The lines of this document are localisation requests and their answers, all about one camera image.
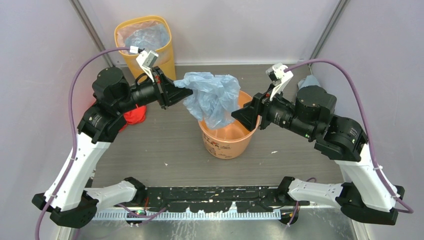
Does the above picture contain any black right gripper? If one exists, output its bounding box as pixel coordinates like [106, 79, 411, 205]
[231, 82, 316, 139]

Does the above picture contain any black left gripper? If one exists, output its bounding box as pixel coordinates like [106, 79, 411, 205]
[114, 66, 193, 114]

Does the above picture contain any orange round trash bin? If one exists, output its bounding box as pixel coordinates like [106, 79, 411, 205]
[198, 90, 261, 161]

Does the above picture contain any light blue trash bag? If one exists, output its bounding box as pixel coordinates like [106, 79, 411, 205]
[174, 72, 241, 130]

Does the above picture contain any yellow mesh trash bin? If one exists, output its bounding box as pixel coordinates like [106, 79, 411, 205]
[114, 15, 176, 80]

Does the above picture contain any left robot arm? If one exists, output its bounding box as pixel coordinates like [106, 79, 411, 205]
[32, 66, 193, 229]

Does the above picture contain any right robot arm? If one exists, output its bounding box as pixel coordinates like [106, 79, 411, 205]
[231, 85, 405, 226]

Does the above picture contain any red crumpled trash bag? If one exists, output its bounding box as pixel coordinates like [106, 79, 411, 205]
[119, 105, 147, 132]

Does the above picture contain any blue bag inside yellow bin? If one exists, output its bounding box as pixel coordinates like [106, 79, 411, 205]
[124, 23, 171, 51]

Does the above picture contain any folded blue bag in corner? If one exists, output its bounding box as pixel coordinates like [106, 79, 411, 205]
[297, 74, 321, 90]

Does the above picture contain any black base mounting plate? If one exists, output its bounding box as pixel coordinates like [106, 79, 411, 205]
[141, 186, 296, 213]

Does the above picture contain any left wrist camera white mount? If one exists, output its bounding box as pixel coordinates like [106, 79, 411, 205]
[129, 45, 159, 82]

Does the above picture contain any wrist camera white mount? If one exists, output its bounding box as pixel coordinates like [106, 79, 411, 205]
[265, 62, 294, 102]
[129, 45, 159, 82]

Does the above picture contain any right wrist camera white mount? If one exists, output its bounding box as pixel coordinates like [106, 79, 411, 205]
[265, 62, 294, 102]

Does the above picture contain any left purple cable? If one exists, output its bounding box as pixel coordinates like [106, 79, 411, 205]
[34, 46, 168, 240]

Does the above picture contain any slotted white cable duct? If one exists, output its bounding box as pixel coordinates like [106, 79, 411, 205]
[93, 208, 281, 221]

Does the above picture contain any left aluminium frame post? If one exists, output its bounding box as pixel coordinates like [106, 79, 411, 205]
[69, 0, 106, 52]

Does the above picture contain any aluminium frame post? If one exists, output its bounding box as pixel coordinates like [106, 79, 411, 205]
[69, 0, 106, 52]
[309, 0, 350, 59]

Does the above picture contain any right aluminium frame post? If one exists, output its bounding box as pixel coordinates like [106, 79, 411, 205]
[309, 0, 350, 59]

